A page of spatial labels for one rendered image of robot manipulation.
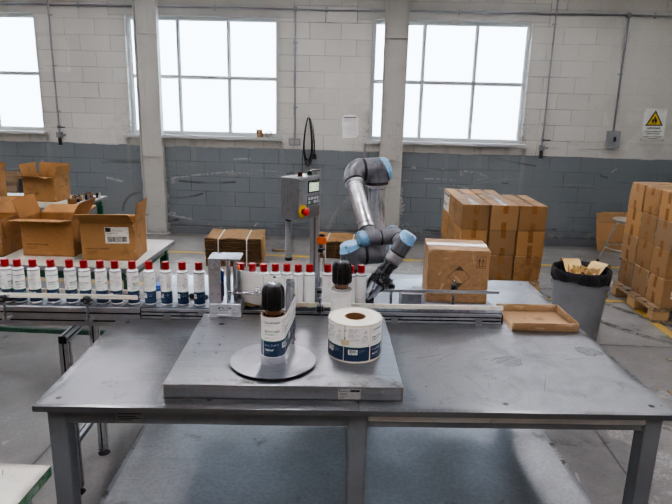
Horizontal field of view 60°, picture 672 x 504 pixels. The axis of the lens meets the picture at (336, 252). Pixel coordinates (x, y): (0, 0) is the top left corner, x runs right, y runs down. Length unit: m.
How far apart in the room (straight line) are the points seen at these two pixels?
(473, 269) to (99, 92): 6.59
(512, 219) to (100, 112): 5.55
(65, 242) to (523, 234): 4.04
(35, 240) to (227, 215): 4.31
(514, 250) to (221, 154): 4.15
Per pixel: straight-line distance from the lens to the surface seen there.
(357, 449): 2.07
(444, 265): 2.91
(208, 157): 8.17
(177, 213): 8.41
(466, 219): 5.79
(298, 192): 2.58
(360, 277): 2.65
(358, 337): 2.12
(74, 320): 2.92
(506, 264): 5.98
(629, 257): 6.31
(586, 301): 4.76
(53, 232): 4.22
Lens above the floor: 1.79
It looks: 14 degrees down
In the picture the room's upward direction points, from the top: 1 degrees clockwise
